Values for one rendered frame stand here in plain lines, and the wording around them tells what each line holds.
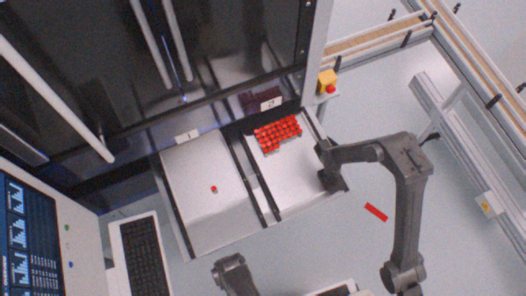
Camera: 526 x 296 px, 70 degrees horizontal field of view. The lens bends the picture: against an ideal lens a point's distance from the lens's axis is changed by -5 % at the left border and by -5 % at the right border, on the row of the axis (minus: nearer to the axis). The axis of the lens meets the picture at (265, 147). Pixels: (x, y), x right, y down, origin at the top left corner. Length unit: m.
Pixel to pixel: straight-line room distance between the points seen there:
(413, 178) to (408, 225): 0.14
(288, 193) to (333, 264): 0.95
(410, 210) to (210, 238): 0.79
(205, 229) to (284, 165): 0.39
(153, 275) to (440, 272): 1.66
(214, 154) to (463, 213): 1.69
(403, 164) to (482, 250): 1.86
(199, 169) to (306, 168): 0.42
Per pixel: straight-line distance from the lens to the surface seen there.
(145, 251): 1.58
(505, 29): 3.62
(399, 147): 0.90
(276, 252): 2.35
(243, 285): 0.90
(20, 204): 1.17
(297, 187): 1.52
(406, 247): 1.03
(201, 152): 1.58
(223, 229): 1.48
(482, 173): 2.17
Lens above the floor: 2.32
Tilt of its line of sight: 67 degrees down
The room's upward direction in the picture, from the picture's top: straight up
